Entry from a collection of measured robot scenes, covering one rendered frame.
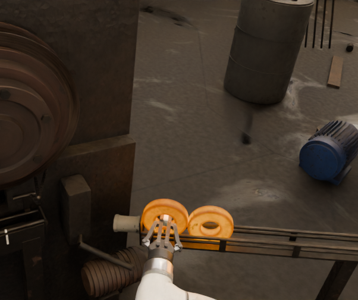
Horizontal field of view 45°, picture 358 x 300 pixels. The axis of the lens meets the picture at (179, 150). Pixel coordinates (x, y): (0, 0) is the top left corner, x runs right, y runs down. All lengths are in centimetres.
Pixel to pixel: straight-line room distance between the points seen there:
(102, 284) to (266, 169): 178
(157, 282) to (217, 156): 192
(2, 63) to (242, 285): 163
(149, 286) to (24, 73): 64
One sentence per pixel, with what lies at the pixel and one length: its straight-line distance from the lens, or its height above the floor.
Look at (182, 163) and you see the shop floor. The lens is 290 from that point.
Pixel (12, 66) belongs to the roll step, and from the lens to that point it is 109.
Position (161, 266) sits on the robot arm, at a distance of 126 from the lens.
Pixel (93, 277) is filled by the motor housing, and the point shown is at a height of 52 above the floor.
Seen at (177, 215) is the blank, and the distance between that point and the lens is 142.
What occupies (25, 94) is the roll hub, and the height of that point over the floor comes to 122.
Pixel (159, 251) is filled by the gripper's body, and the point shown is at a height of 77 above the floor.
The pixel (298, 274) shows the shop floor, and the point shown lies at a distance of 243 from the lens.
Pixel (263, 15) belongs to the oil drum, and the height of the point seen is 76.
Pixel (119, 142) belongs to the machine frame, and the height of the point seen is 87.
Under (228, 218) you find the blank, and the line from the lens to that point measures 142.
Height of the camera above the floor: 174
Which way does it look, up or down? 35 degrees down
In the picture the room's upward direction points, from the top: 9 degrees clockwise
